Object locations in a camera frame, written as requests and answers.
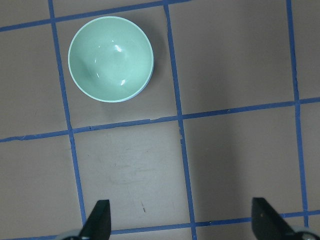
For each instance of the brown paper table cover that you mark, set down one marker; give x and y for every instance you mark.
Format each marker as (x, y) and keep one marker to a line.
(232, 112)

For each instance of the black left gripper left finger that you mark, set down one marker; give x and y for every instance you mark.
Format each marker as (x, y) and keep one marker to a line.
(98, 224)

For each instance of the blue bowl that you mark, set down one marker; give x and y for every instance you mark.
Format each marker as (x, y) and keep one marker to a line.
(138, 80)

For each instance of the green bowl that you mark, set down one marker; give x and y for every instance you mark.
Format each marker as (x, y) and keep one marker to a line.
(111, 59)

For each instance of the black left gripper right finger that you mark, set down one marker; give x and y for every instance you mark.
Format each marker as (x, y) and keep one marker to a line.
(267, 224)

